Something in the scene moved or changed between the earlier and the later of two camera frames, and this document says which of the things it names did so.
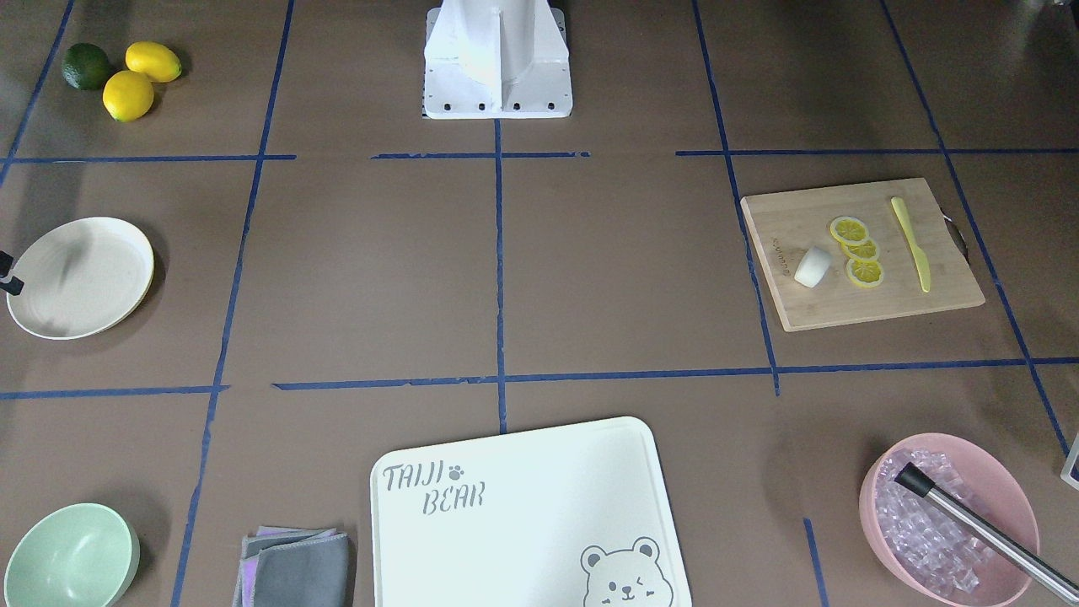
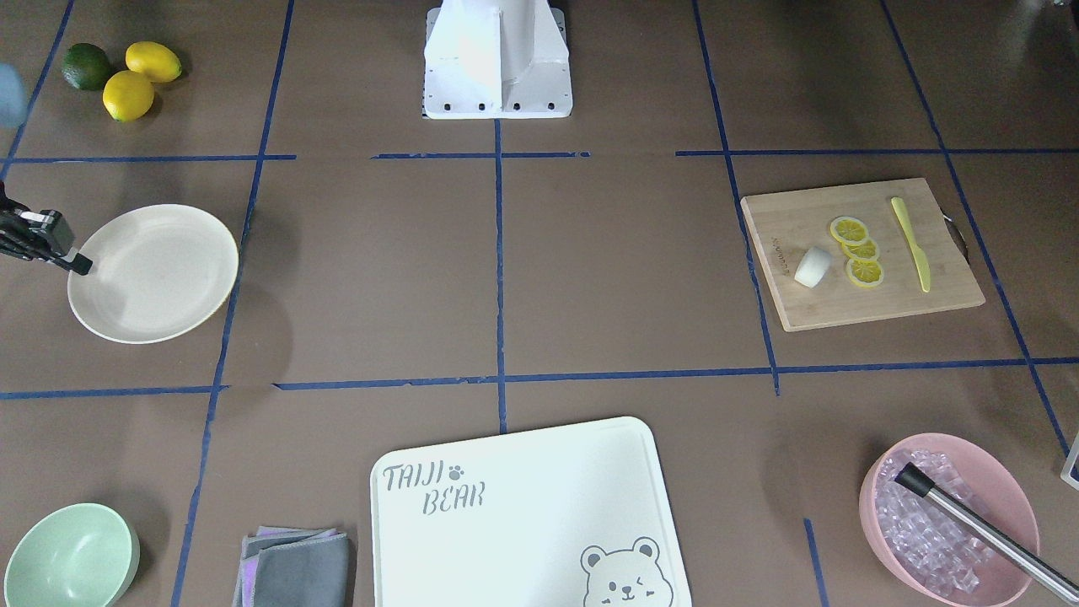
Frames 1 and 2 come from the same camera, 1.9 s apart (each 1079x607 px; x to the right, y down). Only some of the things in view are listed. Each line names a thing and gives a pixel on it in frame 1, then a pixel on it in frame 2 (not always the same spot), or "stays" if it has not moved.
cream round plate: [81, 277] to [159, 272]
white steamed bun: [813, 267] stays
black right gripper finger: [15, 286] to [38, 234]
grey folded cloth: [287, 567] stays
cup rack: [1070, 473] stays
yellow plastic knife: [920, 257] stays
